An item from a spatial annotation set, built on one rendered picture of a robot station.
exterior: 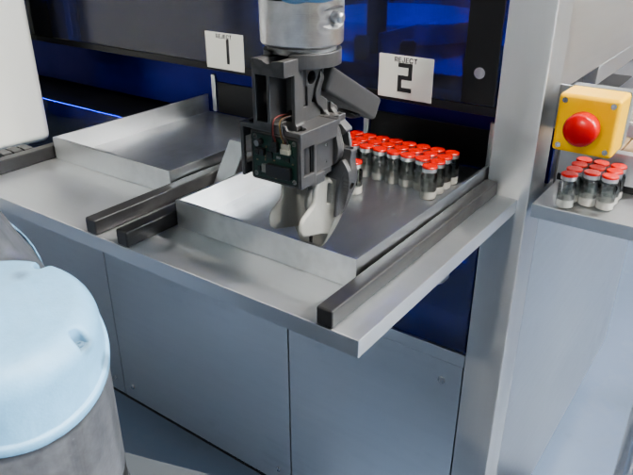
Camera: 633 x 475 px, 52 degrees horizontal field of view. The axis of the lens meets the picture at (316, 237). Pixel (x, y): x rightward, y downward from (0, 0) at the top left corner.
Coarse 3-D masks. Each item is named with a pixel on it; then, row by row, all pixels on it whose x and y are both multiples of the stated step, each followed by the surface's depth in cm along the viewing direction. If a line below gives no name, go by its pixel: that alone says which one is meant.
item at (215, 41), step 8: (208, 32) 109; (216, 32) 108; (208, 40) 110; (216, 40) 109; (224, 40) 108; (232, 40) 107; (240, 40) 106; (208, 48) 110; (216, 48) 109; (224, 48) 108; (232, 48) 107; (240, 48) 106; (208, 56) 111; (216, 56) 110; (224, 56) 109; (232, 56) 108; (240, 56) 107; (208, 64) 112; (216, 64) 111; (224, 64) 110; (232, 64) 109; (240, 64) 108; (240, 72) 108
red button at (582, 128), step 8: (576, 112) 78; (584, 112) 77; (568, 120) 77; (576, 120) 76; (584, 120) 76; (592, 120) 76; (568, 128) 77; (576, 128) 76; (584, 128) 76; (592, 128) 76; (568, 136) 77; (576, 136) 77; (584, 136) 76; (592, 136) 76; (576, 144) 77; (584, 144) 77
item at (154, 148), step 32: (96, 128) 107; (128, 128) 112; (160, 128) 116; (192, 128) 116; (224, 128) 116; (64, 160) 102; (96, 160) 96; (128, 160) 92; (160, 160) 101; (192, 160) 101
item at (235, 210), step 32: (192, 192) 81; (224, 192) 85; (256, 192) 89; (384, 192) 89; (416, 192) 89; (448, 192) 81; (192, 224) 78; (224, 224) 75; (256, 224) 72; (352, 224) 80; (384, 224) 80; (416, 224) 75; (288, 256) 71; (320, 256) 68; (352, 256) 66
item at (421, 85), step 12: (384, 60) 92; (396, 60) 91; (408, 60) 90; (420, 60) 89; (432, 60) 88; (384, 72) 92; (396, 72) 91; (420, 72) 89; (432, 72) 88; (384, 84) 93; (396, 84) 92; (408, 84) 91; (420, 84) 90; (396, 96) 93; (408, 96) 92; (420, 96) 90
